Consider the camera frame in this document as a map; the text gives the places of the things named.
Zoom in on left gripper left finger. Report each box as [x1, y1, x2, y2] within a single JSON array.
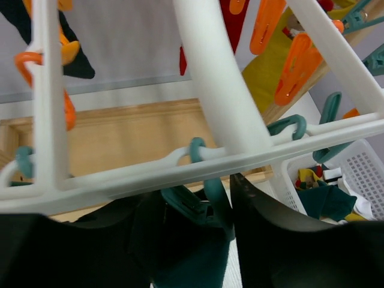
[[1, 191, 164, 287]]

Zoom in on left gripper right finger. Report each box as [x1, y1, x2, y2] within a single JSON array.
[[230, 173, 383, 287]]

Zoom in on teal sock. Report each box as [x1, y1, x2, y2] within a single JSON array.
[[149, 176, 236, 288], [297, 185, 358, 221]]

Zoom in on white oval clip hanger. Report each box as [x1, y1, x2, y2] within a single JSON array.
[[1, 1, 383, 215]]

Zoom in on yellow sock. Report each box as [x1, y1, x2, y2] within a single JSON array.
[[242, 8, 293, 113], [295, 168, 323, 190]]

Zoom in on wooden hanger stand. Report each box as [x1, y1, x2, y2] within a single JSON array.
[[0, 0, 384, 217]]

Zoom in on teal sock in basket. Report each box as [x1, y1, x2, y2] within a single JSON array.
[[297, 185, 358, 221]]

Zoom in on yellow sock in basket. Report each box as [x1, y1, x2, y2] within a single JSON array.
[[295, 168, 323, 190]]

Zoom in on white sock in basket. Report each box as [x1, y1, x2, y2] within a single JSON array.
[[323, 167, 376, 220]]

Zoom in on white plastic basket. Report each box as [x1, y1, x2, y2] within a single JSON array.
[[270, 139, 383, 220]]

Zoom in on teal clothes peg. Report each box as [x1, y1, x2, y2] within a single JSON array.
[[267, 114, 307, 140], [312, 91, 358, 164]]

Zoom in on orange clothes peg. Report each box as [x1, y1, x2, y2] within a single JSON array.
[[274, 33, 323, 106], [250, 0, 286, 55]]

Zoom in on red sock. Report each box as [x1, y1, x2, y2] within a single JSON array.
[[179, 0, 251, 76]]

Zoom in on black sock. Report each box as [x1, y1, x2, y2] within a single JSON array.
[[1, 0, 95, 79]]

